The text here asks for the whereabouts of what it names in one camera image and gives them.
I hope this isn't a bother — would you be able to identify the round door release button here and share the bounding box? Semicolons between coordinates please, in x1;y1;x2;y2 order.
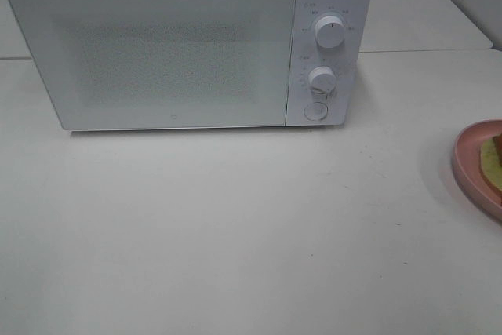
304;102;328;121

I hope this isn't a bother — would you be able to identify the white microwave door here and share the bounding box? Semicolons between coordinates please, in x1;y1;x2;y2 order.
9;0;294;131

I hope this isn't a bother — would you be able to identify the pink round plate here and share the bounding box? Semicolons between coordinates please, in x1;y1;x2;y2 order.
452;119;501;222

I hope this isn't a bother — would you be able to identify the white bread sandwich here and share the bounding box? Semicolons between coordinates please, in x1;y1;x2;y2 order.
480;135;502;196

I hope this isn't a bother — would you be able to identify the lower white timer knob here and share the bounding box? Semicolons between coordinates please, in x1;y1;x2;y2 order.
307;66;337;94

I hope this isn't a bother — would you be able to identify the upper white power knob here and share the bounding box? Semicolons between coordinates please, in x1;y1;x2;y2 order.
315;14;346;49

